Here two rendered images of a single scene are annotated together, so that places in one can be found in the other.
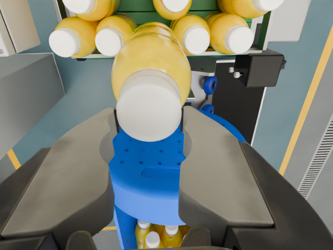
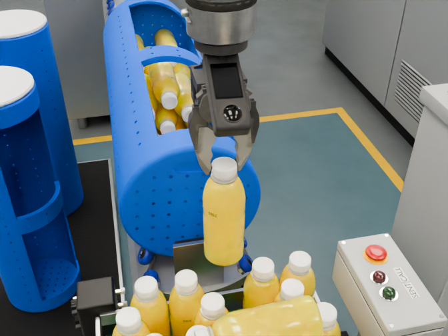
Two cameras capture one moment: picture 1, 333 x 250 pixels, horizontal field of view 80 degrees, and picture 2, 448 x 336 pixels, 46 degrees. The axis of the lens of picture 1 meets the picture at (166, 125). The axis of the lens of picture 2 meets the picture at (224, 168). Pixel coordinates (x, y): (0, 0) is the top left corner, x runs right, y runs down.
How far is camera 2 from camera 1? 0.68 m
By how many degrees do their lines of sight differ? 25
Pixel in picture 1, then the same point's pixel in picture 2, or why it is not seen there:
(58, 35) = (303, 263)
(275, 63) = (85, 301)
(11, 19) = (345, 273)
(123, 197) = (229, 145)
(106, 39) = (265, 266)
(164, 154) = (199, 185)
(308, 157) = not seen: outside the picture
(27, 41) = (336, 267)
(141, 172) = not seen: hidden behind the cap
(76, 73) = not seen: outside the picture
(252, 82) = (105, 281)
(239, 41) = (147, 283)
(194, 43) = (189, 276)
